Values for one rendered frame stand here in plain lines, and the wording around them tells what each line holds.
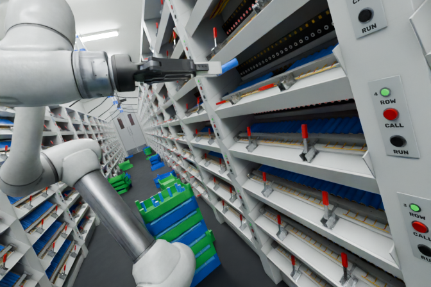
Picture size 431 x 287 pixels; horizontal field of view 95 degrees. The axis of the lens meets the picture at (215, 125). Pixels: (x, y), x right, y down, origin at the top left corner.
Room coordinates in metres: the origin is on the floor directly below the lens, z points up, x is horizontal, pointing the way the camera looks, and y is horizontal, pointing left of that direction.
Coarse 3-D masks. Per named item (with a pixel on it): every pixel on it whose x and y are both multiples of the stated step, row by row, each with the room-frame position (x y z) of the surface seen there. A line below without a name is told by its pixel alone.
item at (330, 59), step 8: (328, 56) 0.40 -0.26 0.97; (304, 64) 0.47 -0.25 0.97; (312, 64) 0.43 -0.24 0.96; (320, 64) 0.42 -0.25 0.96; (328, 64) 0.40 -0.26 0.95; (288, 72) 0.50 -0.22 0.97; (296, 72) 0.48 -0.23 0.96; (304, 72) 0.46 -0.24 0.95; (312, 72) 0.42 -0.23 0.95; (264, 80) 0.61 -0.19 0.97; (272, 80) 0.56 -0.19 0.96; (248, 88) 0.68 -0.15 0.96; (256, 88) 0.64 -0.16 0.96; (224, 96) 0.88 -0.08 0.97
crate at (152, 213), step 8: (184, 184) 1.23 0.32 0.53; (168, 192) 1.27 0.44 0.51; (176, 192) 1.28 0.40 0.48; (184, 192) 1.12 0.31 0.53; (192, 192) 1.14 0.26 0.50; (160, 200) 1.23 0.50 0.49; (168, 200) 1.07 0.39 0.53; (176, 200) 1.09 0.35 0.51; (184, 200) 1.11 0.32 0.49; (152, 208) 1.16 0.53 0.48; (160, 208) 1.04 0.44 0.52; (168, 208) 1.06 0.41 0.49; (144, 216) 1.00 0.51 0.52; (152, 216) 1.02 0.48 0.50
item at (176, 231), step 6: (198, 210) 1.14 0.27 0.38; (192, 216) 1.11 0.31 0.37; (198, 216) 1.13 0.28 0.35; (186, 222) 1.09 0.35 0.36; (192, 222) 1.11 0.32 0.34; (174, 228) 1.06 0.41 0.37; (180, 228) 1.07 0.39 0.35; (186, 228) 1.09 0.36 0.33; (168, 234) 1.04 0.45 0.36; (174, 234) 1.05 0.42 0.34; (168, 240) 1.03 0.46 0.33
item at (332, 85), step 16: (304, 48) 0.58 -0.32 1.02; (336, 48) 0.32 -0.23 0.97; (272, 64) 0.72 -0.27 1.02; (304, 80) 0.45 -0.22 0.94; (320, 80) 0.39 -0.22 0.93; (336, 80) 0.35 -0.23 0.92; (256, 96) 0.61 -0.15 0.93; (272, 96) 0.51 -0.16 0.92; (288, 96) 0.46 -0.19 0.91; (304, 96) 0.43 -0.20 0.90; (320, 96) 0.39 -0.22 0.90; (336, 96) 0.37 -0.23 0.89; (352, 96) 0.34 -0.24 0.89; (224, 112) 0.81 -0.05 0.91; (240, 112) 0.71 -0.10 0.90; (256, 112) 0.62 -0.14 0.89
